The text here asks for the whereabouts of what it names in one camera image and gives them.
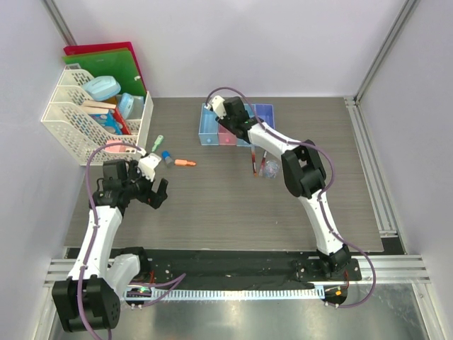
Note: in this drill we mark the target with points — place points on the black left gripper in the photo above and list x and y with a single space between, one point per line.
156 197

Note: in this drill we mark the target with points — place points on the red folder board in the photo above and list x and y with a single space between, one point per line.
105 47

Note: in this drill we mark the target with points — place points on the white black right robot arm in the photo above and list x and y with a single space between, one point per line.
303 173

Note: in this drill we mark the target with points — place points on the blue patterned book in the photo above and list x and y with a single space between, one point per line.
110 120

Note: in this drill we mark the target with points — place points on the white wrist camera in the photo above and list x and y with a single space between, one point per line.
148 164
216 105

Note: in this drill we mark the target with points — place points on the blue leftmost drawer box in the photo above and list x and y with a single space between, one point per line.
208 128

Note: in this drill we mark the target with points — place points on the light blue case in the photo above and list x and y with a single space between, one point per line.
129 106
102 88

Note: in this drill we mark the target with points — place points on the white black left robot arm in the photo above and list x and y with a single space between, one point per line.
89 298

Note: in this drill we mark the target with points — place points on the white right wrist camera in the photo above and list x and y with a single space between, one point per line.
216 105

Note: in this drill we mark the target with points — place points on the purple drawer box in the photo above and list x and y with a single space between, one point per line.
266 113

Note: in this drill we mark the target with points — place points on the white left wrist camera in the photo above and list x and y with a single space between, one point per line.
148 164

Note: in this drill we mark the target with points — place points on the light blue case lower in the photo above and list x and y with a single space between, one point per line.
129 106

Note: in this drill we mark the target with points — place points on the white slotted cable duct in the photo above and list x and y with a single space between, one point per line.
226 295

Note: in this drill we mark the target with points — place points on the aluminium frame rail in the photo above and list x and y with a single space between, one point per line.
383 211

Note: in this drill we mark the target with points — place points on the light blue case upper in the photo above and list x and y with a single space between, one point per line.
102 88

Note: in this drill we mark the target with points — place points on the clear jar of paper clips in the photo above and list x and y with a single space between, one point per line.
271 169

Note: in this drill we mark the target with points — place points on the pink drawer box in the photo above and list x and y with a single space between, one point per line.
226 138

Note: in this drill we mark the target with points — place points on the light blue drawer box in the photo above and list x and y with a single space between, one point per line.
242 140

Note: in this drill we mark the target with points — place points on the orange utility knife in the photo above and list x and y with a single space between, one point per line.
184 162

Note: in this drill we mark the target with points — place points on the white mesh file organizer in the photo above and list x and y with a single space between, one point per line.
75 130

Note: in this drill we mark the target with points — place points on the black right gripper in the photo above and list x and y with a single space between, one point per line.
222 121

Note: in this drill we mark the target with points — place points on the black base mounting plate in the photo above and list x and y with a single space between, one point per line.
246 268

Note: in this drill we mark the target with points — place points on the green clip pen cap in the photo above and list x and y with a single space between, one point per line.
157 142

